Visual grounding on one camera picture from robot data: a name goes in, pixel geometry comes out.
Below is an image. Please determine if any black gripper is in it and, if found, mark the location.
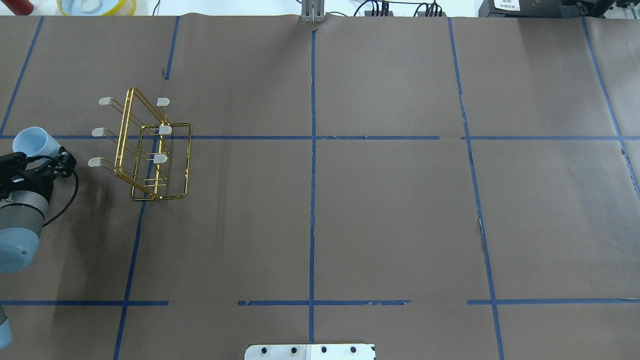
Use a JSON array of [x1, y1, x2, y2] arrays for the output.
[[0, 146, 77, 201]]

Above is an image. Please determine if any light blue plastic cup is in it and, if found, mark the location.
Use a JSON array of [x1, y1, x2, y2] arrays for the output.
[[12, 126, 61, 157]]

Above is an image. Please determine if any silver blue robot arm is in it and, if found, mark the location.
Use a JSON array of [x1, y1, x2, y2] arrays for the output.
[[0, 146, 79, 274]]

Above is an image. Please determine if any red cylinder bottle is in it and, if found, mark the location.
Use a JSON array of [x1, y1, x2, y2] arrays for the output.
[[1, 0, 34, 16]]

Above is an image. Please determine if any yellow rimmed bowl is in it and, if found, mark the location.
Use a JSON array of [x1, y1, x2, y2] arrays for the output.
[[56, 0, 137, 17]]

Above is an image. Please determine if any brown paper table cover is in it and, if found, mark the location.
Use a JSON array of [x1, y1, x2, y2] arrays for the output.
[[1, 13, 639, 360]]

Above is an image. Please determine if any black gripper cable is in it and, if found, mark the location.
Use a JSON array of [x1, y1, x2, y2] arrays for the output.
[[42, 167, 79, 228]]

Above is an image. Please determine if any gold wire cup holder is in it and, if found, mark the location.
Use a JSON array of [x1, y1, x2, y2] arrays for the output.
[[87, 87, 193, 202]]

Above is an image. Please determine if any aluminium frame post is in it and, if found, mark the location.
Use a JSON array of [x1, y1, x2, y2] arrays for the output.
[[298, 0, 326, 23]]

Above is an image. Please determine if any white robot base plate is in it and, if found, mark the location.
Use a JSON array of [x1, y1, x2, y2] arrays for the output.
[[244, 343, 377, 360]]

